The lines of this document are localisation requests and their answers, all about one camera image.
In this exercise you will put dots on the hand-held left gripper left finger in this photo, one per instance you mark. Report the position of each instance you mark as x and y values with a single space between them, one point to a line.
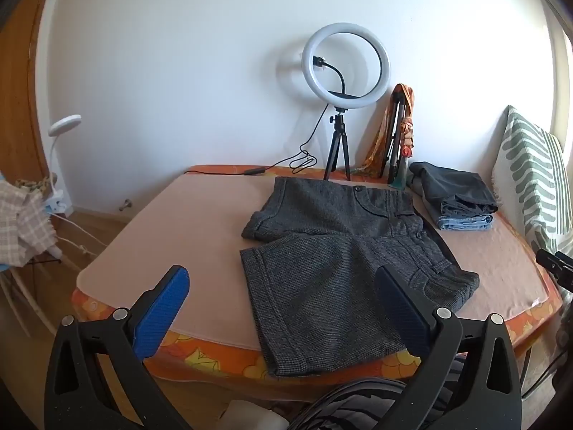
162 313

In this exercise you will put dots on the white plastic object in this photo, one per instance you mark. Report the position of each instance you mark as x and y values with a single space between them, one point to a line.
250 417

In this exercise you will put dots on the pink blanket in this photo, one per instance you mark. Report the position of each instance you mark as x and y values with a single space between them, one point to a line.
179 233

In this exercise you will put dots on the beige checked cloth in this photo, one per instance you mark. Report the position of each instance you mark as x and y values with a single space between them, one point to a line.
22 224

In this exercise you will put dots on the wooden door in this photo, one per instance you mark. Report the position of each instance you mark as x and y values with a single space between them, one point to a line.
20 98

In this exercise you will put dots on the grey woven short pants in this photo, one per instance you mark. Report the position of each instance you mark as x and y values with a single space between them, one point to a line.
322 277

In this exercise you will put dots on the folded tripod with orange cloth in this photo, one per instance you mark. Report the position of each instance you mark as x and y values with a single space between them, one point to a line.
408 130

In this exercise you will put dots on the person's striped clothing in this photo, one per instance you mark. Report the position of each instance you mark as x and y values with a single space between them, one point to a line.
353 401

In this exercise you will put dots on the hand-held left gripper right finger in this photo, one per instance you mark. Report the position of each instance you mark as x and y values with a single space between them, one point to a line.
403 318

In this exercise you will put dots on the teal stand base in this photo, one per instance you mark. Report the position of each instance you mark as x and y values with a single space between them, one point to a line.
399 178

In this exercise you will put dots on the green striped white pillow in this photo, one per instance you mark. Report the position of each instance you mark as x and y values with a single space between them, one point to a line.
528 174

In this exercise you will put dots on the black mini tripod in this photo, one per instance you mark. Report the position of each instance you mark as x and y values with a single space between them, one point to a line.
339 131

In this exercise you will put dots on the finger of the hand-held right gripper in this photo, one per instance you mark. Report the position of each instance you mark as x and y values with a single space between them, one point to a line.
555 265

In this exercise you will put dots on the black folded stand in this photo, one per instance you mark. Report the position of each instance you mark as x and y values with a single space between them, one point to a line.
396 121

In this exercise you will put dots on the folded dark grey pants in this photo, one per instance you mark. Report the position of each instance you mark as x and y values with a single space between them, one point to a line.
461 188

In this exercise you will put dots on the folded blue jeans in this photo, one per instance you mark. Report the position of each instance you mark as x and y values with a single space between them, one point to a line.
465 223

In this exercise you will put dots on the metal door stop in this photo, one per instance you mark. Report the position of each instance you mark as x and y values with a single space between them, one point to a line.
126 205

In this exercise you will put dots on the white clip lamp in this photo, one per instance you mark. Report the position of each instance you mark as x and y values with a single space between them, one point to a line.
65 124

